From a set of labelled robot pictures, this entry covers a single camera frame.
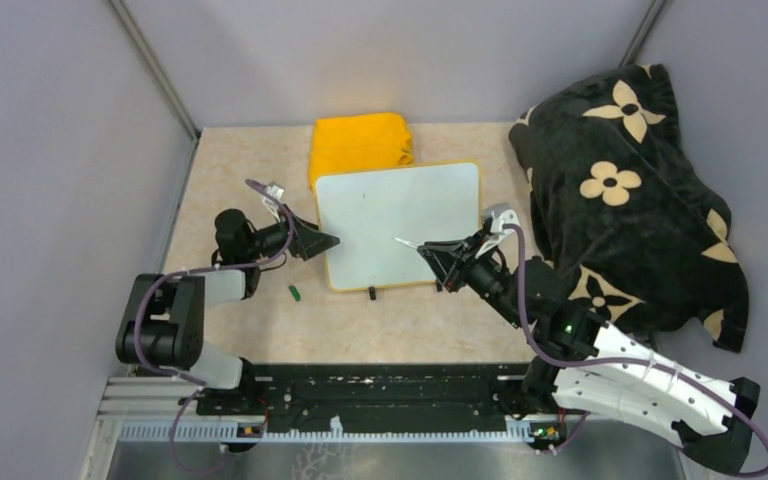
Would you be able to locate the green whiteboard marker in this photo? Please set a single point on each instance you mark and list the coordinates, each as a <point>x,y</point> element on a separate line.
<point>406,242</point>

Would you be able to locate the yellow-framed whiteboard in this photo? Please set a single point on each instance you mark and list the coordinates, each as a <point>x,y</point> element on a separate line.
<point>365,210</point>

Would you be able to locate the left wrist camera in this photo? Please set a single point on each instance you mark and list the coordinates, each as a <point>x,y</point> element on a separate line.
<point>272,196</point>

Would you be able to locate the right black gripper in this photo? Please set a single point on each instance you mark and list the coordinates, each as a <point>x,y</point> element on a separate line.
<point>452,261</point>

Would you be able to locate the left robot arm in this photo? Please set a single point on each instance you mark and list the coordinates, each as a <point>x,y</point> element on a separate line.
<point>162,328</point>

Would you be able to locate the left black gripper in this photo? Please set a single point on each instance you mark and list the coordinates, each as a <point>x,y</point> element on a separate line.
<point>305,240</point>

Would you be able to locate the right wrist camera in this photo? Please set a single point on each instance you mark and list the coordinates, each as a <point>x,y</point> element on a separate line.
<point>494,230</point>

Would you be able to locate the black floral blanket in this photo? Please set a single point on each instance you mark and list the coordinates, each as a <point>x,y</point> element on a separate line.
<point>618,211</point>

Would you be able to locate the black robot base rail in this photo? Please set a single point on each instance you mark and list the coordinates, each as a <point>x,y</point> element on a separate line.
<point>383,403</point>

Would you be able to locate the green marker cap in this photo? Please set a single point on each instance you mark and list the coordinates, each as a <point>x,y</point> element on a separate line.
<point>295,293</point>

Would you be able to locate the metal corner post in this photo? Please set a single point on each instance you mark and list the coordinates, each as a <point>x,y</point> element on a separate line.
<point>648,23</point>
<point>148,58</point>

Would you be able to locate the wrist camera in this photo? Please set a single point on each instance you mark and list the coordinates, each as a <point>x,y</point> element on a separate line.
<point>272,196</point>
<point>494,230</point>

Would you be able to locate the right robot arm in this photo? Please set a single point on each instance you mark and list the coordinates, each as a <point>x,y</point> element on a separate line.
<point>586,363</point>

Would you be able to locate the left metal corner post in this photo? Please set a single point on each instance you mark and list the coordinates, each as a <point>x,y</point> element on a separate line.
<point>148,58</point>

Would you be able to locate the right metal corner post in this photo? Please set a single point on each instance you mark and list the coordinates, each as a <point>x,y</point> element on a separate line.
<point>648,23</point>

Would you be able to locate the folded yellow cloth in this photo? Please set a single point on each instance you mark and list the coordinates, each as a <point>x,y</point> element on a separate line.
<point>346,144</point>

